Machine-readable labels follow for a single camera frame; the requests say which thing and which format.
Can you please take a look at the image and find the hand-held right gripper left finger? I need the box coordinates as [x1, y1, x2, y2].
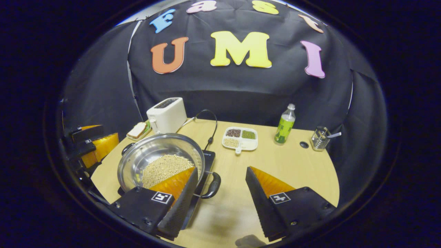
[109, 167, 199, 240]

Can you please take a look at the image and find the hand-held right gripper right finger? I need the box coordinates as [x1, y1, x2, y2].
[245, 166, 336, 241]

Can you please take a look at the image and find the stainless steel pot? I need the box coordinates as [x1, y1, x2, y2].
[117, 133, 221, 199]

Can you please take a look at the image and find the black induction cooktop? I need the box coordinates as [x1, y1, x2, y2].
[117, 143, 216, 230]

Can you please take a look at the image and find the plate with bread slice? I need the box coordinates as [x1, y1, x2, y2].
[126, 121, 152, 141]

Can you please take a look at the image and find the pile of soybeans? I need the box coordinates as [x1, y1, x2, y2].
[141, 154, 195, 189]

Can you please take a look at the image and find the white toaster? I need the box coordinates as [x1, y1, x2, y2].
[146, 97, 187, 134]

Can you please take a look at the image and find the white divided bean tray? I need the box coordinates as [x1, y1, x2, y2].
[222, 126, 258, 155]

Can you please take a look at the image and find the green label drink bottle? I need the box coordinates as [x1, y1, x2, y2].
[274, 104, 296, 145]

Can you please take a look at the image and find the wire mesh cutlery holder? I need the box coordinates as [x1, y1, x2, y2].
[311, 126, 331, 152]

